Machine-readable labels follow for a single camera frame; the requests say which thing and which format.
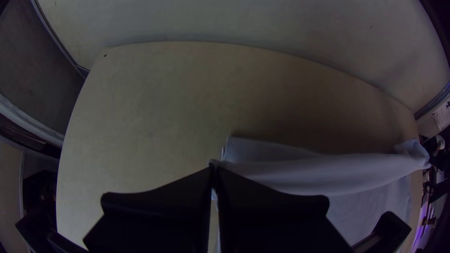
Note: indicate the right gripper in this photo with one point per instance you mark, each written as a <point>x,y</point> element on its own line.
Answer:
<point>439,158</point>

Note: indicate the white printed poster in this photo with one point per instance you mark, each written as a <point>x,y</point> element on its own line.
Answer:
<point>443,116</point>

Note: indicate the grey partition frame strip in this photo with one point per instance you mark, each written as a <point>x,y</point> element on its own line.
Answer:
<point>59,38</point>

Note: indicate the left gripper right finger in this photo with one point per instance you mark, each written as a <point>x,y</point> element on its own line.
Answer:
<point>274,228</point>

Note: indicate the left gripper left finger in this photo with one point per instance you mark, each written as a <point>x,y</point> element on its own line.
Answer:
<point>154,225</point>

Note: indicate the dark partition frame post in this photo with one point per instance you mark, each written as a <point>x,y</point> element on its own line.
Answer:
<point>432,103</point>

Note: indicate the light grey t-shirt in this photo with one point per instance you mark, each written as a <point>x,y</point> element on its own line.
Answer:
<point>299,172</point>

